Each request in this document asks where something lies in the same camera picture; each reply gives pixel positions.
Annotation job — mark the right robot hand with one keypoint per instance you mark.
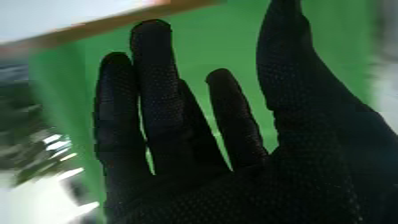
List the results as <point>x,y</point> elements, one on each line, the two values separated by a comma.
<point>308,173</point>

